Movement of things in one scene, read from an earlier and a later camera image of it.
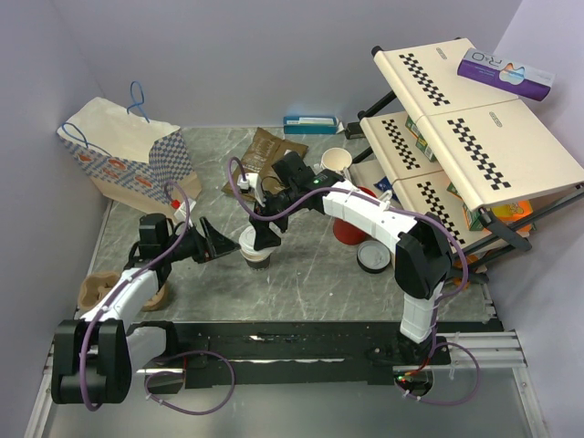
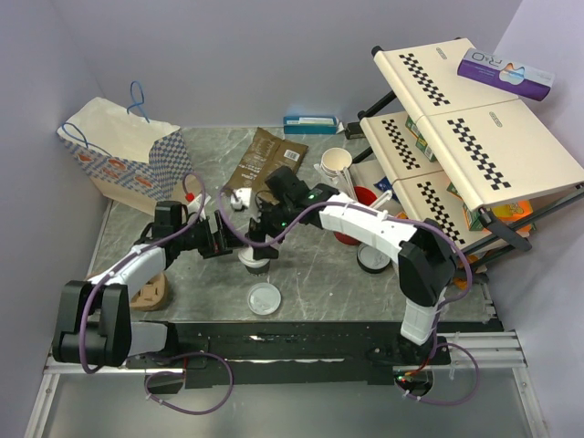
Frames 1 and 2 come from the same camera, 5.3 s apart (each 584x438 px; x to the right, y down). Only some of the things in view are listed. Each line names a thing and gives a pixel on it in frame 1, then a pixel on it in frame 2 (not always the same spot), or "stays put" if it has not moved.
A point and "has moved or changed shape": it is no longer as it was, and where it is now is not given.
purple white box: x=505 y=74 stays put
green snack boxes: x=412 y=126 stays put
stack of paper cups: x=336 y=159 stays put
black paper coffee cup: x=258 y=265 has moved or changed shape
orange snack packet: x=457 y=281 stays put
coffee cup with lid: x=246 y=244 has moved or changed shape
